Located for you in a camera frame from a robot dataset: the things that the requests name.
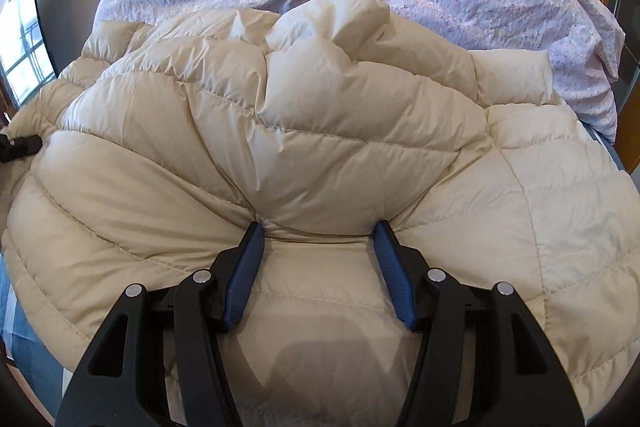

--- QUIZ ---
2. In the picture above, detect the window with dark frame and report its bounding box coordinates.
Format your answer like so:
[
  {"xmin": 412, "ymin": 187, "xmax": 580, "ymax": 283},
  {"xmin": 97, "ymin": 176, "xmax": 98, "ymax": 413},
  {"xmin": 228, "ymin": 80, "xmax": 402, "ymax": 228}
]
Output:
[{"xmin": 1, "ymin": 0, "xmax": 56, "ymax": 107}]

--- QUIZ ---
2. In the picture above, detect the blue white striped bed sheet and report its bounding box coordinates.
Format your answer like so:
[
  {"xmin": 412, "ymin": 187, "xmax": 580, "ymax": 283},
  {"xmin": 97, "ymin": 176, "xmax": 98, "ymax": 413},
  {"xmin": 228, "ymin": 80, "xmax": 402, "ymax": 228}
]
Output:
[{"xmin": 0, "ymin": 260, "xmax": 64, "ymax": 416}]

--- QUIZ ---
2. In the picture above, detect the beige quilted down jacket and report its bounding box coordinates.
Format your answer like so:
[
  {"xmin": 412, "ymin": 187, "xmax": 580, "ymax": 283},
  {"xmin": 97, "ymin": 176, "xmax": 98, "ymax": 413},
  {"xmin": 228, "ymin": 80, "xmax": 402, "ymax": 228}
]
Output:
[{"xmin": 1, "ymin": 0, "xmax": 639, "ymax": 426}]

